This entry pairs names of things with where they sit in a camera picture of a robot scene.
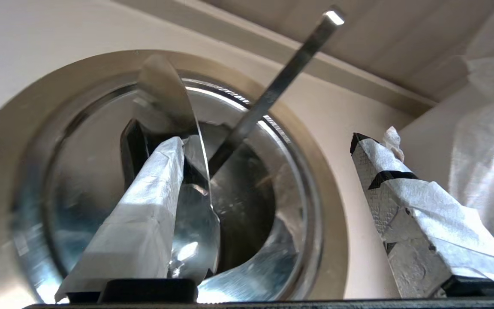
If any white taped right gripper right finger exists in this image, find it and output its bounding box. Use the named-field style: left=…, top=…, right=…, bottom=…
left=349, top=126, right=494, bottom=299

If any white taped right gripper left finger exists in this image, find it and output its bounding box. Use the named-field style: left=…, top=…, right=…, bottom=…
left=54, top=136, right=186, bottom=303

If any hinged lid flap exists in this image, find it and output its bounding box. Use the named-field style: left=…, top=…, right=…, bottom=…
left=120, top=53, right=222, bottom=280

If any round steel pot lid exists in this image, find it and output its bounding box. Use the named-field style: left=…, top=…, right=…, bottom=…
left=10, top=77, right=321, bottom=303

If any white box appliance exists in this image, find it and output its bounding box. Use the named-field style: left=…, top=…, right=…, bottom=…
left=399, top=88, right=470, bottom=196

